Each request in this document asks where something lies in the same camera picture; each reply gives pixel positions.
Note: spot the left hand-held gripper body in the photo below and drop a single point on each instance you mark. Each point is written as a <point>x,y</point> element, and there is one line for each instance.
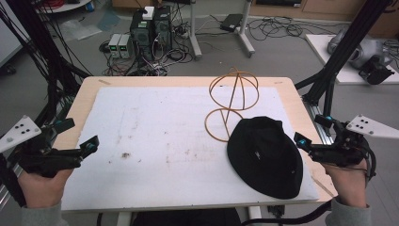
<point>47,161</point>

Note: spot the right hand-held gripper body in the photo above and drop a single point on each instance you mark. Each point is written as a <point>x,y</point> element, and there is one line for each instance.
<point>345,150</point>

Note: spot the black bucket hat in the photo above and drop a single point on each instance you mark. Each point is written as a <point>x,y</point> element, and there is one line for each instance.
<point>265,157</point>

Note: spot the wooden hat stand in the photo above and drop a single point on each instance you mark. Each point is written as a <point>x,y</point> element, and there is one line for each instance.
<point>232,94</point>

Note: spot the person's left hand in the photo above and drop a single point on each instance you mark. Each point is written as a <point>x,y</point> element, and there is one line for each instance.
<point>44,190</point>

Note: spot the person's right hand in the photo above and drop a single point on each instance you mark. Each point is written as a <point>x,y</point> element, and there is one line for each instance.
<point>349,185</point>

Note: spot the white platform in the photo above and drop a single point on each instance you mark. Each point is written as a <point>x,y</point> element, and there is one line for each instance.
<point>320,53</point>

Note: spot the white foam board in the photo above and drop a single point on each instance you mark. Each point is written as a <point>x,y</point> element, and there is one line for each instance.
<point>156,141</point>

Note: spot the black device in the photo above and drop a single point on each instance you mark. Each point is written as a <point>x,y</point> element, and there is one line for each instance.
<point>375,72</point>

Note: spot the grey rounded device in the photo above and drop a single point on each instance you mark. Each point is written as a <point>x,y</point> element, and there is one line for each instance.
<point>367,50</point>

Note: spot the grey power supply unit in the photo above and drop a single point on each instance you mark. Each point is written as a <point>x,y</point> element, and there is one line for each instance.
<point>114,45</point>
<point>126,46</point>

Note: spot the clear plastic sheet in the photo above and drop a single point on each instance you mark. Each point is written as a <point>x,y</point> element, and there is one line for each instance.
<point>80,29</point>

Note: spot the white desk leg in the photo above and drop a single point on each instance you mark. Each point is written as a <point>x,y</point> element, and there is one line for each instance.
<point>194,34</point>
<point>245,34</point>

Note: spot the round white table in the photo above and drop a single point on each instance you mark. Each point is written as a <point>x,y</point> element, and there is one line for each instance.
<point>67,5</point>

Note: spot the black computer tower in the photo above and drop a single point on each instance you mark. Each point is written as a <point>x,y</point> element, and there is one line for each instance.
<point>162,28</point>
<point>142,34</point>

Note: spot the blue tape roll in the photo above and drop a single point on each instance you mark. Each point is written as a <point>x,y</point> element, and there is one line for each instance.
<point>90,6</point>

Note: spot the person's dark lap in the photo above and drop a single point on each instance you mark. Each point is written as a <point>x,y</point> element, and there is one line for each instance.
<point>188,218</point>

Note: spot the flat black box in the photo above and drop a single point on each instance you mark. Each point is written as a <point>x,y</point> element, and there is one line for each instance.
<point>231,22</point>

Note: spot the white box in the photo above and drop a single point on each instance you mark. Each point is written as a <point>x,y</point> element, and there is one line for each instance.
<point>148,13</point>

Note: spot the aluminium rail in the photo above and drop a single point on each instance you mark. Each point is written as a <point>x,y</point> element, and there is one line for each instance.
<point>318,122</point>

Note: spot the black frame strut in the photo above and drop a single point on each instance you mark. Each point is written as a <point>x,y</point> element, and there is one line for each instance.
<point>348,47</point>

